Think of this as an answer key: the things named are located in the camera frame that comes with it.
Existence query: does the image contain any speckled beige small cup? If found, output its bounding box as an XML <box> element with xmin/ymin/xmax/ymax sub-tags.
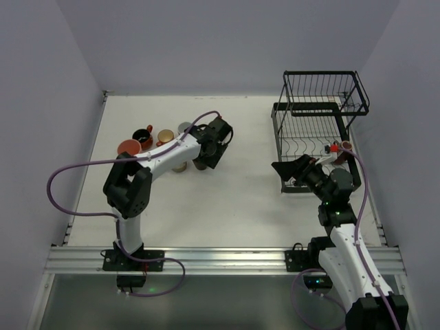
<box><xmin>172</xmin><ymin>162</ymin><xmax>188</xmax><ymax>173</ymax></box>

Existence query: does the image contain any peach floral mug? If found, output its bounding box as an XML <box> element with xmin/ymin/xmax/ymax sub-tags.
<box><xmin>177</xmin><ymin>122</ymin><xmax>191</xmax><ymax>135</ymax></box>

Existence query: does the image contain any brown striped mug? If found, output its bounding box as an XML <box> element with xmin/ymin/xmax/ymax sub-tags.
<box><xmin>331</xmin><ymin>140</ymin><xmax>353</xmax><ymax>165</ymax></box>

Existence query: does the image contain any orange glazed mug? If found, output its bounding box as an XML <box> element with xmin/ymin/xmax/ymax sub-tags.
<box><xmin>156</xmin><ymin>129</ymin><xmax>175</xmax><ymax>146</ymax></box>

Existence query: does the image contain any dark red black mug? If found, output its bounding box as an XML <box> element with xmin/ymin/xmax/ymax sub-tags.
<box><xmin>132</xmin><ymin>125</ymin><xmax>153</xmax><ymax>151</ymax></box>

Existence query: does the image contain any tall pink plastic cup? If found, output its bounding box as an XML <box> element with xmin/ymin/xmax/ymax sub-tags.
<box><xmin>117</xmin><ymin>139</ymin><xmax>142</xmax><ymax>155</ymax></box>

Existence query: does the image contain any black tumbler pink interior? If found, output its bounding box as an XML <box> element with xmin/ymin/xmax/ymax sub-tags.
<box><xmin>192</xmin><ymin>158</ymin><xmax>208</xmax><ymax>171</ymax></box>

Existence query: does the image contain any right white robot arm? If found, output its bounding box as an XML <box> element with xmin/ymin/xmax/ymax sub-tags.
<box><xmin>272</xmin><ymin>154</ymin><xmax>409</xmax><ymax>329</ymax></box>

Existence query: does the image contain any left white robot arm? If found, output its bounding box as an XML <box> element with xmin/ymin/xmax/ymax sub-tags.
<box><xmin>103</xmin><ymin>116</ymin><xmax>233</xmax><ymax>255</ymax></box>

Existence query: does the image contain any right black controller box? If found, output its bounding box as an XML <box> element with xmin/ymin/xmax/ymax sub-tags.
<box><xmin>303</xmin><ymin>274</ymin><xmax>333</xmax><ymax>294</ymax></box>

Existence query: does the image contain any black controller box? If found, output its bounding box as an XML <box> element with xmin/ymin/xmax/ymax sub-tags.
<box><xmin>303</xmin><ymin>274</ymin><xmax>333</xmax><ymax>294</ymax></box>
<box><xmin>116</xmin><ymin>275</ymin><xmax>146</xmax><ymax>293</ymax></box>

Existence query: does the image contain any left black controller box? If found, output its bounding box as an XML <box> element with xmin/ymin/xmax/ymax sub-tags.
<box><xmin>116</xmin><ymin>275</ymin><xmax>146</xmax><ymax>293</ymax></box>

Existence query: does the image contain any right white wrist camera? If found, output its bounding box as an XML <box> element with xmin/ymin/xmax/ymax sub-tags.
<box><xmin>316</xmin><ymin>144</ymin><xmax>342</xmax><ymax>165</ymax></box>

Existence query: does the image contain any black wire dish rack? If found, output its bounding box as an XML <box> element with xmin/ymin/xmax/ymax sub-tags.
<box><xmin>270</xmin><ymin>70</ymin><xmax>371</xmax><ymax>194</ymax></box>

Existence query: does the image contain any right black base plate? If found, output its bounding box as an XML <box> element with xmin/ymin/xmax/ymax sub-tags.
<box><xmin>284</xmin><ymin>243</ymin><xmax>320</xmax><ymax>272</ymax></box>

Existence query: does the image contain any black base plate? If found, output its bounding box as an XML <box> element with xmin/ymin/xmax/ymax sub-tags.
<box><xmin>100</xmin><ymin>249</ymin><xmax>165</xmax><ymax>272</ymax></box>
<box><xmin>284</xmin><ymin>243</ymin><xmax>320</xmax><ymax>272</ymax></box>

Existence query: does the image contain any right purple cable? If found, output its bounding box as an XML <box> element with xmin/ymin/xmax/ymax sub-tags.
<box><xmin>291</xmin><ymin>146</ymin><xmax>403</xmax><ymax>330</ymax></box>

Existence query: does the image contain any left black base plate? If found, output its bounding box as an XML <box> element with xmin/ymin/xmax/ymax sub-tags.
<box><xmin>100</xmin><ymin>249</ymin><xmax>165</xmax><ymax>272</ymax></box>

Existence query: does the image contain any aluminium mounting rail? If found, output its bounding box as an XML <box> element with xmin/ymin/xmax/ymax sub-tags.
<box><xmin>44</xmin><ymin>246</ymin><xmax>406</xmax><ymax>276</ymax></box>

